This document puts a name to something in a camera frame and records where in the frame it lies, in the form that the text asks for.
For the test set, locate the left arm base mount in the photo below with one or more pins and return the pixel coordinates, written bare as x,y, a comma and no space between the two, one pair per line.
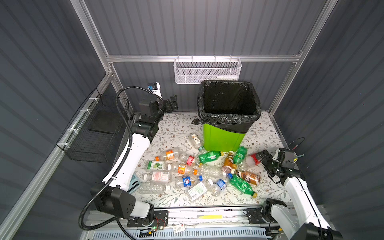
156,218

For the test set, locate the white wire wall basket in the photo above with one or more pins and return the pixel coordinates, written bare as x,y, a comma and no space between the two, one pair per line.
191,71

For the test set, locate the clear bottle orange cap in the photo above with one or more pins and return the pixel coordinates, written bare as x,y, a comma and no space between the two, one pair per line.
182,169

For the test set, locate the green bottle yellow cap left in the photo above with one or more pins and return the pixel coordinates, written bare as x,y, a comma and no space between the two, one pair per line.
208,156

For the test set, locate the brown Nescafe bottle upright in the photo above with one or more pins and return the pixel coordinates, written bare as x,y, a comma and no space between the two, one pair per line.
228,162

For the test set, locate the Pepsi label clear bottle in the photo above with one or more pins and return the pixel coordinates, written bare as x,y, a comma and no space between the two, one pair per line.
187,181

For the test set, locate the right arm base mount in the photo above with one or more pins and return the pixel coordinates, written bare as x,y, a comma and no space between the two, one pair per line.
256,216

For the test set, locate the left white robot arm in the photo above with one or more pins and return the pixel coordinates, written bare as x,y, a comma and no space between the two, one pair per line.
113,197

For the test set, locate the clear bottle green lime label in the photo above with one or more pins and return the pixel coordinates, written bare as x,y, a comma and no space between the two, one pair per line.
157,166

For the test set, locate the clear crumpled bottle centre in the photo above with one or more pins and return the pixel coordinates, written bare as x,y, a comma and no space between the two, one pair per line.
211,171

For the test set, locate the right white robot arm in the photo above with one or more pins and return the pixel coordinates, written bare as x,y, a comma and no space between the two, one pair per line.
309,224

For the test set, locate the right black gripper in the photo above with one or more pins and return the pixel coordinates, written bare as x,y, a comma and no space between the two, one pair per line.
265,162

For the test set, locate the clear bottle orange label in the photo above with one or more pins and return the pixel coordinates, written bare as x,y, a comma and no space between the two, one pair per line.
171,155

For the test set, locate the black wire wall basket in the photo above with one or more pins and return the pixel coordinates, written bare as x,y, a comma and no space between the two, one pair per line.
98,130

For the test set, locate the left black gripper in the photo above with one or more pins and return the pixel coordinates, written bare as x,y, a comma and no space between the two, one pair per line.
168,109

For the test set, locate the clear bottle blue label front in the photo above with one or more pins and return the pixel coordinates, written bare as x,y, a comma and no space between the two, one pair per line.
218,187

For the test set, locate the black bin liner bag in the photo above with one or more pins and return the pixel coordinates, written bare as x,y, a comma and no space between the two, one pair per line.
231,106

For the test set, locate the clear bottle pink label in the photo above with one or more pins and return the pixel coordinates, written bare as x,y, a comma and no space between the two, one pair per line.
158,176

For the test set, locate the brown Nescafe bottle lying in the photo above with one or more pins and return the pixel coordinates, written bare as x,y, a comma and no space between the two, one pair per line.
249,177

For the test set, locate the red white round bottle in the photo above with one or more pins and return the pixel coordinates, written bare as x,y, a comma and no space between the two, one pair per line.
254,159

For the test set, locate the clear bottle white green label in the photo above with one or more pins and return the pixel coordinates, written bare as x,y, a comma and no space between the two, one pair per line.
198,190

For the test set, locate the clear bottle red label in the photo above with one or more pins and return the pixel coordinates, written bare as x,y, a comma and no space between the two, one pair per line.
191,161

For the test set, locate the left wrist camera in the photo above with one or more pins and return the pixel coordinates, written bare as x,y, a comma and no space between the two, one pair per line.
155,89

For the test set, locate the white tag on rail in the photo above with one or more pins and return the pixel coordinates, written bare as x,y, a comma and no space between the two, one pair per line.
179,228

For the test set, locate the clear ribbed empty bottle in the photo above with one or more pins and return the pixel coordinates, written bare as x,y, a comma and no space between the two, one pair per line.
154,188

